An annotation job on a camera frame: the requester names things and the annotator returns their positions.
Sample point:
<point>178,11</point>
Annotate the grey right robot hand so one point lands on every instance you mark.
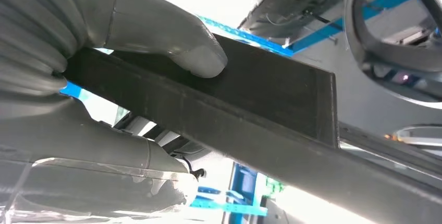
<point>155,25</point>

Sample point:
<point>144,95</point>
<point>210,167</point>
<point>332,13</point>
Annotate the blue metal shelf rack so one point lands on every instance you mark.
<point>243,184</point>

